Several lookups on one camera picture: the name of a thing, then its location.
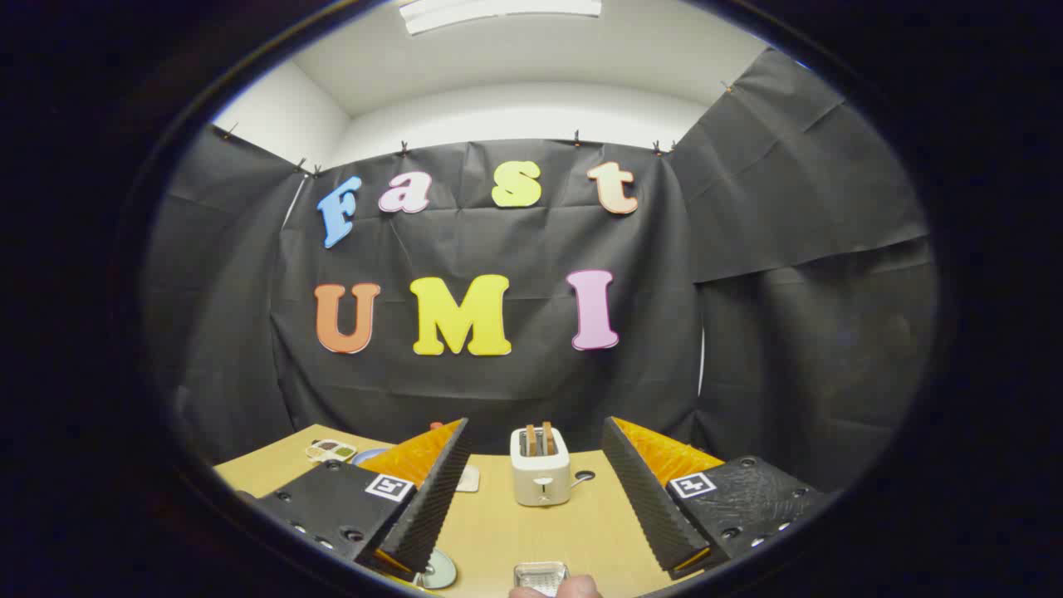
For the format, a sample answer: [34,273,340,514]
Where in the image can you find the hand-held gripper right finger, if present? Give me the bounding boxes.
[601,416,833,581]

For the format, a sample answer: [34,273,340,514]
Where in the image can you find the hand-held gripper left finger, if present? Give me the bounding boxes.
[237,418,472,582]

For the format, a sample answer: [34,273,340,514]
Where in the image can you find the pale green plate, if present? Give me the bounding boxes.
[415,548,458,591]

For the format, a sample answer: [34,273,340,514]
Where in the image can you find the white divided sauce dish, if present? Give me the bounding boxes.
[305,439,358,463]

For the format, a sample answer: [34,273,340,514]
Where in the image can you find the cream white toaster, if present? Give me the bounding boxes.
[509,426,572,507]

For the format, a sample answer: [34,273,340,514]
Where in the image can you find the black backdrop cloth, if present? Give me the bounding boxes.
[141,48,939,499]

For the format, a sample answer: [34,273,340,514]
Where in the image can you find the ceiling light panel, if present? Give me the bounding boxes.
[399,0,603,36]

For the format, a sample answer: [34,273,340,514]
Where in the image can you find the square metal wire basket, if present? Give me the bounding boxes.
[512,561,571,597]

